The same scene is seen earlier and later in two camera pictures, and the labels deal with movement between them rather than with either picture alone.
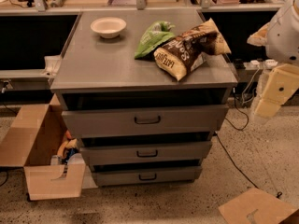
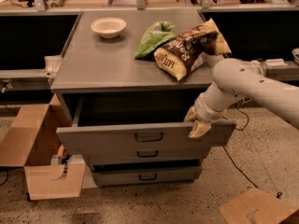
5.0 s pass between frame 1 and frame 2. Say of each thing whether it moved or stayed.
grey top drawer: moved
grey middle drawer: stayed
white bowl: stayed
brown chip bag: stayed
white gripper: moved
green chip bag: stayed
